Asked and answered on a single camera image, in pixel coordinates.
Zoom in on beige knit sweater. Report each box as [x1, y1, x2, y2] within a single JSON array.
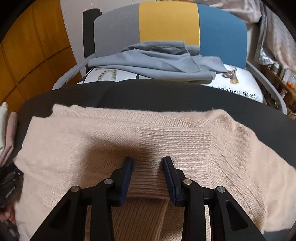
[[14, 105, 295, 240]]

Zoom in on folded white pink clothes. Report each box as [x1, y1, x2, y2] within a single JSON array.
[[1, 102, 18, 167]]

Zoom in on person left hand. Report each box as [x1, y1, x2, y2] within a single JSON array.
[[0, 204, 16, 224]]

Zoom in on grey cloth on chair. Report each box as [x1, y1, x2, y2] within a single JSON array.
[[88, 41, 227, 81]]

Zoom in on orange wooden cabinet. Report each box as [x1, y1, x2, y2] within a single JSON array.
[[1, 1, 76, 111]]

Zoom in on cluttered wooden desk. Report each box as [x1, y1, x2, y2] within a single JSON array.
[[261, 66, 295, 113]]

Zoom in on grey yellow blue chair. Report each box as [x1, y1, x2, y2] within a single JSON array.
[[52, 1, 289, 115]]

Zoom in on floral pink curtain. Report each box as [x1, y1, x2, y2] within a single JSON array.
[[217, 0, 296, 70]]

